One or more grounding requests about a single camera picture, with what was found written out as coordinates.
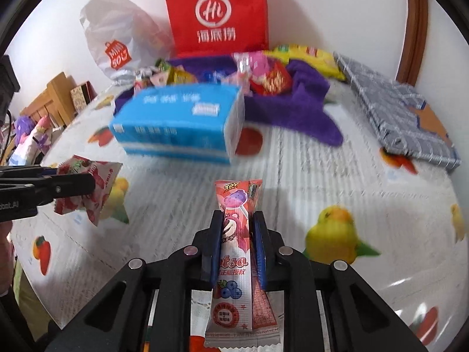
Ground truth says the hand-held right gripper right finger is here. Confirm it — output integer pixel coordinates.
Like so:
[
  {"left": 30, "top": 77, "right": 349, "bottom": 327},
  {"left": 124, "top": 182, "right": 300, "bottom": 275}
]
[{"left": 251, "top": 211, "right": 429, "bottom": 352}]

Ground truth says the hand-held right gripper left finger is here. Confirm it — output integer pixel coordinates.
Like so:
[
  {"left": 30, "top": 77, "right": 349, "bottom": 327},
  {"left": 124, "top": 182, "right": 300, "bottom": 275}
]
[{"left": 44, "top": 210, "right": 225, "bottom": 352}]

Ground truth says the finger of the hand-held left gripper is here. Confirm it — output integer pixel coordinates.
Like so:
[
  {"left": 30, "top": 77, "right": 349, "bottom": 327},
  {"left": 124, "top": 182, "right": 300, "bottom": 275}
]
[
  {"left": 0, "top": 166, "right": 61, "bottom": 177},
  {"left": 31, "top": 173, "right": 96, "bottom": 207}
]

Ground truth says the pink lollipop packet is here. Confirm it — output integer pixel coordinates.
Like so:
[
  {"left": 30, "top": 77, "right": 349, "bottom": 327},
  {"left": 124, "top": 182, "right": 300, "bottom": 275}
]
[{"left": 204, "top": 179, "right": 282, "bottom": 349}]

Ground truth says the pink white snack packet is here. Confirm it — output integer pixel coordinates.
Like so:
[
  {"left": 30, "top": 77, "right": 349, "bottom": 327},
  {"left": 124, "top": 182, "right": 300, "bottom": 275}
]
[{"left": 53, "top": 155, "right": 123, "bottom": 227}]

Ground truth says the panda print snack packet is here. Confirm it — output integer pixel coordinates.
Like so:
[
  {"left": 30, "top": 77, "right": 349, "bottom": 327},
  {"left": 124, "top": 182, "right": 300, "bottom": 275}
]
[{"left": 134, "top": 68, "right": 156, "bottom": 90}]

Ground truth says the purple towel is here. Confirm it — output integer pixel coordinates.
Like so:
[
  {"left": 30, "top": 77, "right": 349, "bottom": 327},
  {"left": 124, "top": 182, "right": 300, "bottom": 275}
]
[{"left": 114, "top": 54, "right": 344, "bottom": 146}]

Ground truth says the yellow triangular snack packet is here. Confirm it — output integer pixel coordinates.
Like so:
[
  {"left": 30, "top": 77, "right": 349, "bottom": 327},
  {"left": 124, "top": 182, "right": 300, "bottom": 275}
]
[{"left": 166, "top": 67, "right": 196, "bottom": 84}]

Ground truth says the pale pink snack packet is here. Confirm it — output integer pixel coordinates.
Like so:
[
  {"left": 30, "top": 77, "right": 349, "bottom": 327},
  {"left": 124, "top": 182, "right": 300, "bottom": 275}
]
[{"left": 223, "top": 71, "right": 252, "bottom": 92}]

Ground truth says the red snack packet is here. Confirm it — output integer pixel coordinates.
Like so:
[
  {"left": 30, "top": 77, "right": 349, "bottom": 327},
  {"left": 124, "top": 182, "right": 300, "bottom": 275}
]
[{"left": 251, "top": 62, "right": 292, "bottom": 96}]

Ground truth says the pink cartoon snack bag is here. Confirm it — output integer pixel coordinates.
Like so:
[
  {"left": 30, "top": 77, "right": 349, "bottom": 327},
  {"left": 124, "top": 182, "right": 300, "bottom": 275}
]
[{"left": 232, "top": 51, "right": 273, "bottom": 81}]

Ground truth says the pink white plush toy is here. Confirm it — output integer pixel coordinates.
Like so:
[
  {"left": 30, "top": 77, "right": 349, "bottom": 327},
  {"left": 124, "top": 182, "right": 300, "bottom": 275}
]
[{"left": 7, "top": 115, "right": 52, "bottom": 165}]

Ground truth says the wooden chair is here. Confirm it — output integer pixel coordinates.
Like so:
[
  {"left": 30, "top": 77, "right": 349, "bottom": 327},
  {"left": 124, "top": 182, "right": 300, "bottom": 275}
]
[{"left": 20, "top": 72, "right": 77, "bottom": 129}]

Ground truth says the patterned book box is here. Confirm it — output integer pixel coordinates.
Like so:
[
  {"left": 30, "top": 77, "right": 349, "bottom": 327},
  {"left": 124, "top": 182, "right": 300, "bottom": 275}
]
[{"left": 69, "top": 82, "right": 96, "bottom": 112}]

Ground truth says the blue tissue pack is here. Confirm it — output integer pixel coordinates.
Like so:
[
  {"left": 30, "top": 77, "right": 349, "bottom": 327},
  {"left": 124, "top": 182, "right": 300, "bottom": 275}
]
[{"left": 109, "top": 84, "right": 245, "bottom": 165}]

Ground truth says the white plastic shopping bag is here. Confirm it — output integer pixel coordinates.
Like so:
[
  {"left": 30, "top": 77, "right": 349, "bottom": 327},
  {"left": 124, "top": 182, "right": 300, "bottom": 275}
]
[{"left": 80, "top": 0, "right": 174, "bottom": 81}]

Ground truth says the grey checked folded cloth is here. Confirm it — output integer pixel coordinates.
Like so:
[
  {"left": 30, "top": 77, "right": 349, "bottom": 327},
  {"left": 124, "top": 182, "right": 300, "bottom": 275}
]
[{"left": 333, "top": 53, "right": 461, "bottom": 171}]

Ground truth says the yellow chip bag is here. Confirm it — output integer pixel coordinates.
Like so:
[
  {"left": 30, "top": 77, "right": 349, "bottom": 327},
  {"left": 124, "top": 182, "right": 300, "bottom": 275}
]
[{"left": 264, "top": 44, "right": 347, "bottom": 81}]

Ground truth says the red paper bag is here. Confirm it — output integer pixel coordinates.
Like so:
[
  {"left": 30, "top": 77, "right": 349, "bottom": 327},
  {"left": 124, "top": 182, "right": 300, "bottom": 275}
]
[{"left": 162, "top": 0, "right": 270, "bottom": 59}]

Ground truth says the wooden door frame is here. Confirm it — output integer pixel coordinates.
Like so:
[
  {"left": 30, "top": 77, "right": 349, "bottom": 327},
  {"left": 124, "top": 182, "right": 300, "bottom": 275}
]
[{"left": 396, "top": 0, "right": 429, "bottom": 87}]

